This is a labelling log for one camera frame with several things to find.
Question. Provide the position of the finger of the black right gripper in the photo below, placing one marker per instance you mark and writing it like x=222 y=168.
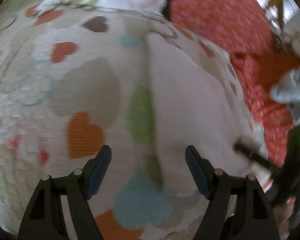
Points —
x=253 y=156

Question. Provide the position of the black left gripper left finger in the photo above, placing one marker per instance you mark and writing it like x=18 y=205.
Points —
x=44 y=218

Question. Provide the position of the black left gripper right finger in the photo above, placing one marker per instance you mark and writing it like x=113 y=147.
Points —
x=238 y=208

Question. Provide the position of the white cloth with grey stripe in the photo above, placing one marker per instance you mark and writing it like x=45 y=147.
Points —
x=198 y=101

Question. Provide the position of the heart patterned quilt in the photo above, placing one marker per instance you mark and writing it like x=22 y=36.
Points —
x=71 y=81

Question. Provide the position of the wooden chair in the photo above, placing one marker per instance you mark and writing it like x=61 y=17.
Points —
x=275 y=12

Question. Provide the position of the orange floral pillow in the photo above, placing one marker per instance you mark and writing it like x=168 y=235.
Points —
x=241 y=28

